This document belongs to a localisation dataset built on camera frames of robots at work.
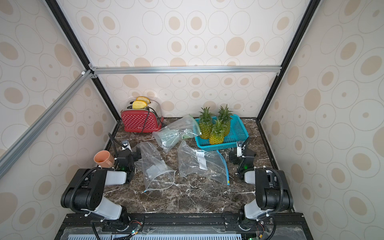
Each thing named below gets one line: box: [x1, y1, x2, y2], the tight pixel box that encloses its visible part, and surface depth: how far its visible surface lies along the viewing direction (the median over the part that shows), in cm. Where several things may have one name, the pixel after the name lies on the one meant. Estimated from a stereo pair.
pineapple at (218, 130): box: [209, 119, 227, 145], surface depth 92 cm
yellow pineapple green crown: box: [198, 107, 215, 140], surface depth 97 cm
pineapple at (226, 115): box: [217, 104, 234, 137], surface depth 96 cm
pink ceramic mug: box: [93, 150, 115, 168], surface depth 90 cm
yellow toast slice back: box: [136, 96, 151, 105], surface depth 108 cm
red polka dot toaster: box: [121, 101, 164, 133], surface depth 105 cm
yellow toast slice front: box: [132, 100, 147, 109], surface depth 104 cm
